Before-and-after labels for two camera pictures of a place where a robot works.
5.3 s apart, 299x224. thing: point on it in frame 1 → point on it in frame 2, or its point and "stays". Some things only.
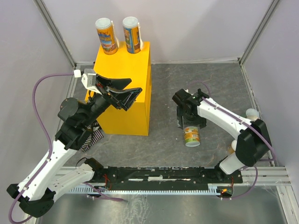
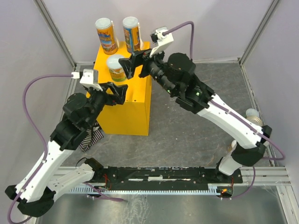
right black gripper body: (189, 120) → (153, 66)
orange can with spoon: (107, 35) stays
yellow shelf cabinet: (137, 120) stays
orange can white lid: (231, 149) stays
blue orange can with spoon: (132, 34) stays
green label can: (192, 136) → (116, 71)
